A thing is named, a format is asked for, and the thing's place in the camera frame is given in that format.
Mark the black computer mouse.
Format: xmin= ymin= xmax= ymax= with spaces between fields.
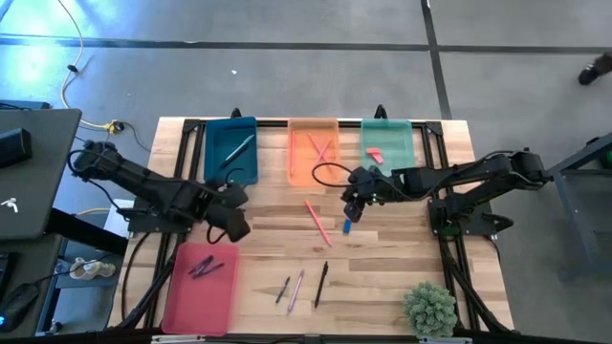
xmin=0 ymin=282 xmax=40 ymax=332

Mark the silver metal clamp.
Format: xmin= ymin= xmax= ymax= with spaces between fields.
xmin=151 ymin=334 xmax=207 ymax=344
xmin=419 ymin=335 xmax=473 ymax=344

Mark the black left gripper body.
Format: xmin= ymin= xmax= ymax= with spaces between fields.
xmin=206 ymin=180 xmax=252 ymax=244

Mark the yellow cable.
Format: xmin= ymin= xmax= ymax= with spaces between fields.
xmin=55 ymin=0 xmax=126 ymax=135

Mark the pink plastic cup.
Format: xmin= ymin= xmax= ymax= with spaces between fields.
xmin=161 ymin=242 xmax=240 ymax=336

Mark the cream plastic toy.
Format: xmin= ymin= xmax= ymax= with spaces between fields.
xmin=69 ymin=256 xmax=118 ymax=282

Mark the orange translucent plastic bin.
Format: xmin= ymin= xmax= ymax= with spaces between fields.
xmin=286 ymin=117 xmax=341 ymax=187

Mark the blue pen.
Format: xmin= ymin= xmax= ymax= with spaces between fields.
xmin=195 ymin=262 xmax=226 ymax=280

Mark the dark navy marker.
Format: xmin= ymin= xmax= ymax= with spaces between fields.
xmin=274 ymin=275 xmax=292 ymax=306

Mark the blue plastic bin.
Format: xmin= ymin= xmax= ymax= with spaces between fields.
xmin=204 ymin=116 xmax=259 ymax=186

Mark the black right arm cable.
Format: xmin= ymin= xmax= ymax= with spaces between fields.
xmin=311 ymin=161 xmax=358 ymax=189

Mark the grey metal cart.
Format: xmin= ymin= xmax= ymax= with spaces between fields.
xmin=547 ymin=132 xmax=612 ymax=283

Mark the purple transparent pen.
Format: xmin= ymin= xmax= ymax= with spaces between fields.
xmin=286 ymin=269 xmax=306 ymax=315

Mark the green artificial plant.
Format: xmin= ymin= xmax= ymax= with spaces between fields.
xmin=402 ymin=281 xmax=459 ymax=338

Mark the black pen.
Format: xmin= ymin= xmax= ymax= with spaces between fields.
xmin=313 ymin=260 xmax=330 ymax=310

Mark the mint green plastic bin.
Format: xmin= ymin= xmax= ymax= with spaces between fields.
xmin=360 ymin=118 xmax=416 ymax=177

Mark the black marker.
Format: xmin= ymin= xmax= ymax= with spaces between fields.
xmin=192 ymin=258 xmax=216 ymax=280

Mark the person's foot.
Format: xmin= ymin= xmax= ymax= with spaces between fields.
xmin=577 ymin=51 xmax=612 ymax=87

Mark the black desk beam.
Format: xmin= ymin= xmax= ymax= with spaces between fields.
xmin=45 ymin=207 xmax=130 ymax=257

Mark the black box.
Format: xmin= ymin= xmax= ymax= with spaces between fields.
xmin=0 ymin=127 xmax=33 ymax=169

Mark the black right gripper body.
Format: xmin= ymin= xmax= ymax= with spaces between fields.
xmin=341 ymin=165 xmax=391 ymax=207

